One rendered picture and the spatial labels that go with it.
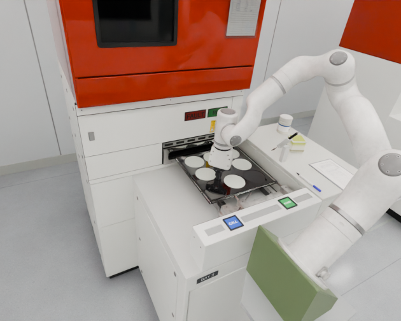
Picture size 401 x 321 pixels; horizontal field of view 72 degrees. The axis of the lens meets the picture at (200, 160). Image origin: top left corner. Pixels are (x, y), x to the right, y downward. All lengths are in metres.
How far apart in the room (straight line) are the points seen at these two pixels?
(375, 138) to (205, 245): 0.63
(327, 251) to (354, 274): 1.51
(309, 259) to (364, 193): 0.24
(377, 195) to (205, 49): 0.83
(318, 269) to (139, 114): 0.91
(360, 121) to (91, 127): 0.99
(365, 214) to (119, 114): 0.97
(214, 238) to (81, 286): 1.25
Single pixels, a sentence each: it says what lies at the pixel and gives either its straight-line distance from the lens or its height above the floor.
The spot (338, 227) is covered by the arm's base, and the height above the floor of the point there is 1.13.
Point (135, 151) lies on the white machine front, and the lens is 1.36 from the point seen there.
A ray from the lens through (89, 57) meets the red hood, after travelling 1.10.
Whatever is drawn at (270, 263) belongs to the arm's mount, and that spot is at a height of 0.97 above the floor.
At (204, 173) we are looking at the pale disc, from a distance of 1.31.
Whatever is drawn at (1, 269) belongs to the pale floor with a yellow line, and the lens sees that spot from 2.31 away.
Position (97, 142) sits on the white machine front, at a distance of 1.29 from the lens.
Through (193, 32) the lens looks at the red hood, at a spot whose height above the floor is 1.49.
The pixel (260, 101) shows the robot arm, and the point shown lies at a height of 1.29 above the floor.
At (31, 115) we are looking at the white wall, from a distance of 2.83.
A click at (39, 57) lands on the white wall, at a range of 2.67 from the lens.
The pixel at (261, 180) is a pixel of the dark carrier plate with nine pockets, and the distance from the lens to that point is 1.34.
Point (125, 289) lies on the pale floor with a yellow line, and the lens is 1.98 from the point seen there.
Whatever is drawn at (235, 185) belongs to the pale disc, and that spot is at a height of 0.90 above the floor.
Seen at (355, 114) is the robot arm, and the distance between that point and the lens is 1.01.
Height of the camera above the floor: 1.69
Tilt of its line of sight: 34 degrees down
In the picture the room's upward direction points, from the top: 6 degrees clockwise
